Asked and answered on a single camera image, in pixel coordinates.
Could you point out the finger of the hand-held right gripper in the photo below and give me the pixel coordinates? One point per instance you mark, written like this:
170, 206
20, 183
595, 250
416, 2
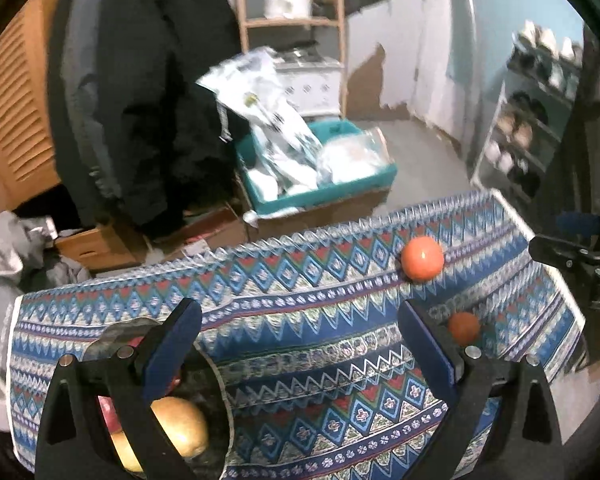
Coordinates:
560, 252
580, 225

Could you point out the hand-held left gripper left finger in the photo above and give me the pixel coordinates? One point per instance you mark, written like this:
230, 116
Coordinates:
172, 355

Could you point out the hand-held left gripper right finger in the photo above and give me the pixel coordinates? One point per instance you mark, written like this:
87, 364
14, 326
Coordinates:
430, 355

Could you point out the small orange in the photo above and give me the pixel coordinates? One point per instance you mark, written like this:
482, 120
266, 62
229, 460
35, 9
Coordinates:
464, 327

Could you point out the yellow-green pear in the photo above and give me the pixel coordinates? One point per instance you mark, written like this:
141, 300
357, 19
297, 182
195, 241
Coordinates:
180, 425

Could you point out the red apple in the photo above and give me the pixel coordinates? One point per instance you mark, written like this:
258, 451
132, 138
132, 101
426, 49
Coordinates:
109, 412

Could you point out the dark glass plate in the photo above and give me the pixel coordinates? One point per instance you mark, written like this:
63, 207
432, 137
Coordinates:
215, 440

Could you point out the large orange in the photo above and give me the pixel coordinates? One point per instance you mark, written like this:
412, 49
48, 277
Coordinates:
422, 258

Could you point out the flat cardboard box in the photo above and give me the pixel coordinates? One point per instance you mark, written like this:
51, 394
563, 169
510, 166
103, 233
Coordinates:
205, 235

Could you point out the blue patterned tablecloth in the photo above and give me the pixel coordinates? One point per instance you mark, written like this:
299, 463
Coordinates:
305, 340

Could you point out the white shoe rack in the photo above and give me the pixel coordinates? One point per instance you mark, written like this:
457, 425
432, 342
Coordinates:
525, 110

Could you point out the teal plastic bin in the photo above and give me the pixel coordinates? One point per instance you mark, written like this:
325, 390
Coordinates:
325, 195

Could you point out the clear plastic bag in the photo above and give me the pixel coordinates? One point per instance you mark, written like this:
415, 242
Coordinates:
352, 157

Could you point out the grey jacket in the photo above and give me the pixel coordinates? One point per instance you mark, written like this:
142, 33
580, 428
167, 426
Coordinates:
87, 110

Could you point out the white printed plastic bag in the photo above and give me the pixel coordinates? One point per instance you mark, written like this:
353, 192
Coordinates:
270, 110

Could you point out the black jacket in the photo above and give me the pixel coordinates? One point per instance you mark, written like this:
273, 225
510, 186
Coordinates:
170, 85

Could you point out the wooden louvered cabinet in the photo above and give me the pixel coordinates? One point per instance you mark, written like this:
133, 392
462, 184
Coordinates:
15, 110

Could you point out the white patterned storage box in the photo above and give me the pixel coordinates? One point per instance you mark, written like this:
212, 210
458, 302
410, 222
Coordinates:
310, 85

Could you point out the wooden ladder shelf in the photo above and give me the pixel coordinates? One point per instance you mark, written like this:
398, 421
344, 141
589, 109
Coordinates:
290, 22

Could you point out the white pot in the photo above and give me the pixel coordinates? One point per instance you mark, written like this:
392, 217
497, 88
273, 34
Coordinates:
289, 6

